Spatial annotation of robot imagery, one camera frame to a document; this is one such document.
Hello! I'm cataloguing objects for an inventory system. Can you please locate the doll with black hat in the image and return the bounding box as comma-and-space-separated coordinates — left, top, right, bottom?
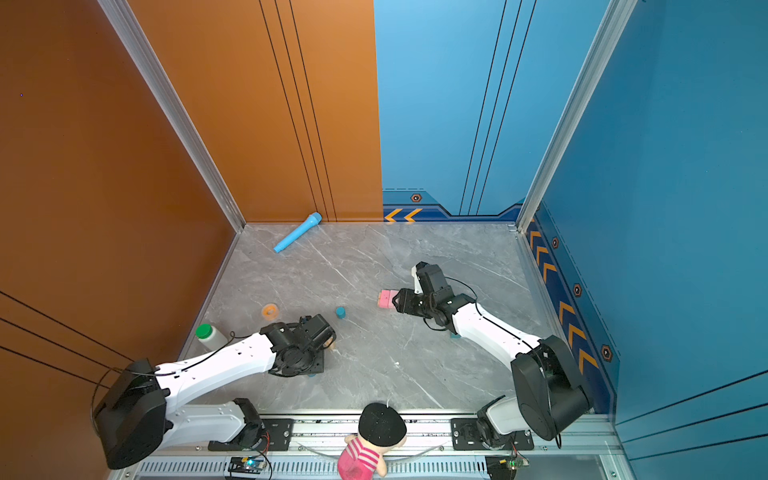
337, 402, 407, 480

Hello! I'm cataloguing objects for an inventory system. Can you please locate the right small circuit board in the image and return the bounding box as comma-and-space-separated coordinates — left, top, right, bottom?
505, 457, 528, 471

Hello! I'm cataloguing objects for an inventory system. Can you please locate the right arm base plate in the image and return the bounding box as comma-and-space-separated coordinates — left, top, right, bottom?
450, 417, 535, 451

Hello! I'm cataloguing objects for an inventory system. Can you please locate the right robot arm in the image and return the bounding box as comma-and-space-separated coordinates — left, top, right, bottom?
392, 262, 594, 449

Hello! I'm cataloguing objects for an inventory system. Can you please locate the orange tape roll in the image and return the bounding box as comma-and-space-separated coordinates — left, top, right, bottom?
261, 303, 280, 321

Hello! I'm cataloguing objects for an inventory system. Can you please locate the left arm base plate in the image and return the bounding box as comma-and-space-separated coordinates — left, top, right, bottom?
207, 418, 294, 453

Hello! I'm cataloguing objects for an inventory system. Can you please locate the green circuit board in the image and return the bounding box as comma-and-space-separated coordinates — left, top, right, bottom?
227, 456, 271, 479

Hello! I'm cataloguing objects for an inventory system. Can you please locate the aluminium front rail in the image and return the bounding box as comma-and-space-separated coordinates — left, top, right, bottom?
108, 411, 634, 479

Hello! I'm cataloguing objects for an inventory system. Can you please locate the dark pink wood block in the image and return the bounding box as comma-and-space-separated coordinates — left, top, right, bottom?
377, 290, 398, 309

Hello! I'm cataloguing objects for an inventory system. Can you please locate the blue toy microphone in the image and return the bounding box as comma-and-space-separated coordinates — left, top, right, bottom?
273, 212, 323, 253

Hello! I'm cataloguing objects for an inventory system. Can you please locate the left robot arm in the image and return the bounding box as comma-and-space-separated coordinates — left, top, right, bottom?
91, 315, 337, 470

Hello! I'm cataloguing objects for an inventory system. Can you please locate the green cap white bottle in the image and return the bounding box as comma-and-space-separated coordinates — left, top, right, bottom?
195, 323, 230, 352

